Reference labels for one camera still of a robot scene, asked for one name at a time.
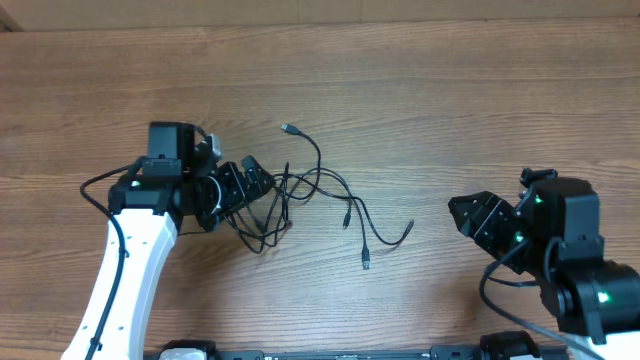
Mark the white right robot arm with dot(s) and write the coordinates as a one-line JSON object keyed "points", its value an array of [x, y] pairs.
{"points": [[553, 234]]}

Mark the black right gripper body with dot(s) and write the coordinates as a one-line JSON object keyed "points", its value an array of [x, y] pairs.
{"points": [[506, 231]]}

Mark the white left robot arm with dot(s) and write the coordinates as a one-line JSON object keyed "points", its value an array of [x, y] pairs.
{"points": [[181, 175]]}

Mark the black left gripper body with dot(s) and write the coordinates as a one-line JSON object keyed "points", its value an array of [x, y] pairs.
{"points": [[225, 192]]}

